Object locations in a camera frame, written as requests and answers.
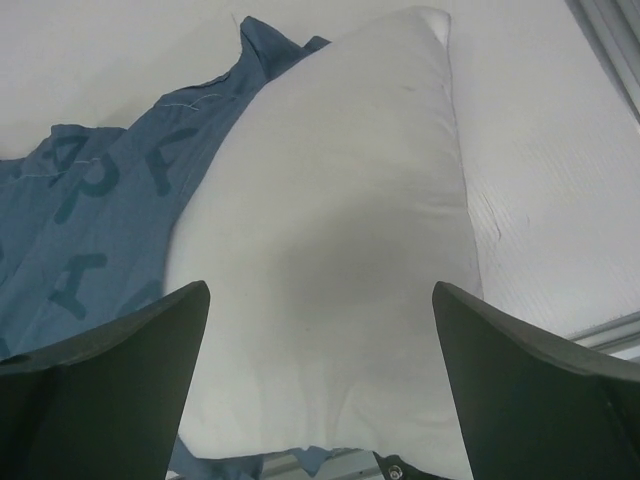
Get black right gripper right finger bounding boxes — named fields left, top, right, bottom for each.
left=432, top=282, right=639, bottom=480

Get blue cartoon print pillowcase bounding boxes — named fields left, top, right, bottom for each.
left=1, top=18, right=325, bottom=479

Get white pillow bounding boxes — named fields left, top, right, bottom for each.
left=165, top=7, right=482, bottom=479

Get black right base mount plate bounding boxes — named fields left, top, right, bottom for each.
left=373, top=452, right=434, bottom=480

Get right aluminium frame post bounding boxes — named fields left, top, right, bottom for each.
left=566, top=0, right=639, bottom=121

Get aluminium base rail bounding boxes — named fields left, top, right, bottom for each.
left=571, top=312, right=640, bottom=363

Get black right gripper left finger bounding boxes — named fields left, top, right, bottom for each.
left=1, top=281, right=210, bottom=479

